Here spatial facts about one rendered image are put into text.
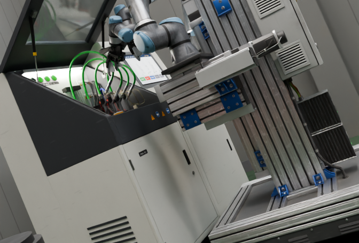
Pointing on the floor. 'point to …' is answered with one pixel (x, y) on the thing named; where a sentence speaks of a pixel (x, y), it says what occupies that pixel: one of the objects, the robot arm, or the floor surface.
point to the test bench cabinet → (109, 201)
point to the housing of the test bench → (29, 171)
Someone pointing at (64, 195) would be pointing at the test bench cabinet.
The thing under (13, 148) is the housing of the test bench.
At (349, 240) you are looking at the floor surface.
